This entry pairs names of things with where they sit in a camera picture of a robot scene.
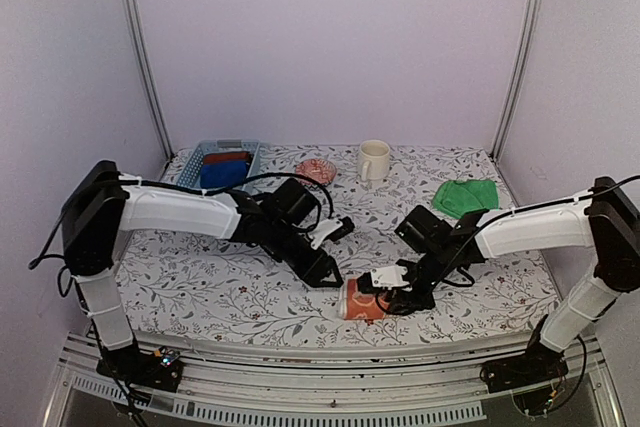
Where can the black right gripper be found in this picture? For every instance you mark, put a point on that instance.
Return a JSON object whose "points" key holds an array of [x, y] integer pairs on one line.
{"points": [[411, 302]]}

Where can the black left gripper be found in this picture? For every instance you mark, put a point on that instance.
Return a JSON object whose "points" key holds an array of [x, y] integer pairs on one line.
{"points": [[321, 268]]}

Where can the green microfibre towel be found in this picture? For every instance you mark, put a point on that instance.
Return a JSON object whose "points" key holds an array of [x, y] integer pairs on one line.
{"points": [[457, 198]]}

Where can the orange rabbit print towel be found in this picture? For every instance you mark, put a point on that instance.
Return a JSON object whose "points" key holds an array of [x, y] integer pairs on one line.
{"points": [[355, 305]]}

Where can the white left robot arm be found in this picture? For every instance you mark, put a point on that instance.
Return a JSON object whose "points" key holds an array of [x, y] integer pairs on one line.
{"points": [[107, 203]]}

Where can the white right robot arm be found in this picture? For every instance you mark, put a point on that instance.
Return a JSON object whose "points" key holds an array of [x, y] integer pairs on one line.
{"points": [[602, 218]]}

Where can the blue rolled towel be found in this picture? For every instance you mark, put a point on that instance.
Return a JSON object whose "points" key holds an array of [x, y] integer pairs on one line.
{"points": [[221, 175]]}

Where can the red patterned small bowl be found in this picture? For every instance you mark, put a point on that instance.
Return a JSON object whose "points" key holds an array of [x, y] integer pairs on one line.
{"points": [[321, 170]]}

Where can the red rolled towel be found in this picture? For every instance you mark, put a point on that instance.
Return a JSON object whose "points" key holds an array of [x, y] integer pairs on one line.
{"points": [[231, 156]]}

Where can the light blue plastic basket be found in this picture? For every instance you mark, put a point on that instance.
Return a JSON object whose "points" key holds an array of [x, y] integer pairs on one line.
{"points": [[189, 177]]}

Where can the cream ceramic mug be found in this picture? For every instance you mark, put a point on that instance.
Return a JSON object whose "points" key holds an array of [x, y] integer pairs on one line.
{"points": [[373, 161]]}

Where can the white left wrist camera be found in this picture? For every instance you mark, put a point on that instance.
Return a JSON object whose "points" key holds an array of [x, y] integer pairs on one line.
{"points": [[330, 229]]}

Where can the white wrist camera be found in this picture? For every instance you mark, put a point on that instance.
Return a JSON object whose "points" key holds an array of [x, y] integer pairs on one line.
{"points": [[383, 278], [330, 229]]}

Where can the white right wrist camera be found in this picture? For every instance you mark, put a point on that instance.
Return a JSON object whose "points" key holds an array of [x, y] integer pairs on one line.
{"points": [[383, 278]]}

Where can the aluminium front rail frame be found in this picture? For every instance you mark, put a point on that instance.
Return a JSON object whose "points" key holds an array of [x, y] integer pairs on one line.
{"points": [[228, 384]]}

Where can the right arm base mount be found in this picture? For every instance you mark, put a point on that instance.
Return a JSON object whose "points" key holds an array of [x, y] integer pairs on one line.
{"points": [[536, 364]]}

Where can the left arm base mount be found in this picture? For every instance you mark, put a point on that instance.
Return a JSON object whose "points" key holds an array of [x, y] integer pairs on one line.
{"points": [[160, 370]]}

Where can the aluminium left corner post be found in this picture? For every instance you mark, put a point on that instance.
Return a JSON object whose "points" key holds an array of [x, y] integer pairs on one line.
{"points": [[133, 20]]}

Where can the aluminium corner post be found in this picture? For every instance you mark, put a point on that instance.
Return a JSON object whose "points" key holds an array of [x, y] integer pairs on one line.
{"points": [[526, 39], [133, 20]]}

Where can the aluminium right corner post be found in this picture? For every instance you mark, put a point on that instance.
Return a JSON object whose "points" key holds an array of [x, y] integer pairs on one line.
{"points": [[526, 39]]}

